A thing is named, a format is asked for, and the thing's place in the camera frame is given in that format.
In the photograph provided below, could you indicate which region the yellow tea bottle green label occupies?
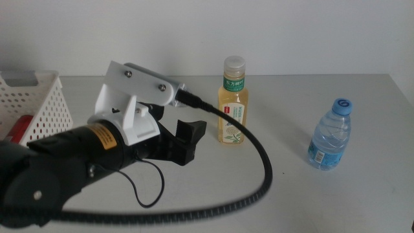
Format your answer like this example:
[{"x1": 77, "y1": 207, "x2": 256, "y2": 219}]
[{"x1": 217, "y1": 55, "x2": 250, "y2": 146}]

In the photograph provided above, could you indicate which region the clear water bottle blue cap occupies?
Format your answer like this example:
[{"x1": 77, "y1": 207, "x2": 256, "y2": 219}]
[{"x1": 307, "y1": 98, "x2": 354, "y2": 172}]

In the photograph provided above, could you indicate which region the red soda can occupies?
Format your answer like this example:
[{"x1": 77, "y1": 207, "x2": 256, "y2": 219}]
[{"x1": 5, "y1": 115, "x2": 35, "y2": 145}]

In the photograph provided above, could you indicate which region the white perforated plastic basket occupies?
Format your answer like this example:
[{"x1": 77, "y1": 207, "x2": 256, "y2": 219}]
[{"x1": 0, "y1": 70, "x2": 74, "y2": 146}]

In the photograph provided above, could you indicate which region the thin black cable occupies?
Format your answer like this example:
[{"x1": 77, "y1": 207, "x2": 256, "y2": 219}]
[{"x1": 114, "y1": 157, "x2": 165, "y2": 208}]

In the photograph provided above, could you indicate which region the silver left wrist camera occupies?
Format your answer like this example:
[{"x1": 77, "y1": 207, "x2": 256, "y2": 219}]
[{"x1": 124, "y1": 62, "x2": 188, "y2": 107}]

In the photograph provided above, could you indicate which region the black braided camera cable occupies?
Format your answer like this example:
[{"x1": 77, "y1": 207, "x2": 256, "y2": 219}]
[{"x1": 0, "y1": 89, "x2": 273, "y2": 227}]

